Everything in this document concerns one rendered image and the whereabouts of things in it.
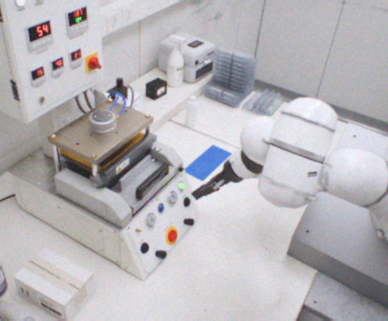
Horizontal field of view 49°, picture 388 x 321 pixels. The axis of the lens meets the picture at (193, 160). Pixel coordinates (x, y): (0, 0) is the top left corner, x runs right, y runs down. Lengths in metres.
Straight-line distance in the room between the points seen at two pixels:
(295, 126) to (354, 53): 2.74
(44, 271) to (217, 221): 0.60
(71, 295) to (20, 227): 0.40
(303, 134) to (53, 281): 0.79
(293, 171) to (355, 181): 0.11
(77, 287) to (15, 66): 0.60
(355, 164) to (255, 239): 0.74
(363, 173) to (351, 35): 2.73
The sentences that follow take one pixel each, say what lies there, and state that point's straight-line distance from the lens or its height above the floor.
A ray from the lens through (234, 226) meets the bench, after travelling 1.51.
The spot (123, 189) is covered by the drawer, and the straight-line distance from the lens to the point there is 1.29.
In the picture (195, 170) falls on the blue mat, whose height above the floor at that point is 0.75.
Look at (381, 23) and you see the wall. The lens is 3.43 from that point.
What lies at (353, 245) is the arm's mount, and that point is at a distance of 1.39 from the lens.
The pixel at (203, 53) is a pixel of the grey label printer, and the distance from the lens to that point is 2.18.
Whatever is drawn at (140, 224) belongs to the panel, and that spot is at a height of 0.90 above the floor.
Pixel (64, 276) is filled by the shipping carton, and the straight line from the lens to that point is 1.27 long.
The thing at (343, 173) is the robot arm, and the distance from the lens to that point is 0.81.
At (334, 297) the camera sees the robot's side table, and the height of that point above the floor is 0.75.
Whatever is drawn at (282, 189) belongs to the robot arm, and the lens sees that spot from 0.81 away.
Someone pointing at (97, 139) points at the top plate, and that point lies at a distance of 1.26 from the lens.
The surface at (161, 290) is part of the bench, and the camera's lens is 1.33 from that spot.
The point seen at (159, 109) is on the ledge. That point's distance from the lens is 1.98.
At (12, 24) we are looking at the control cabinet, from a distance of 1.15.
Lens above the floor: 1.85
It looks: 39 degrees down
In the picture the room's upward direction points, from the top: 5 degrees clockwise
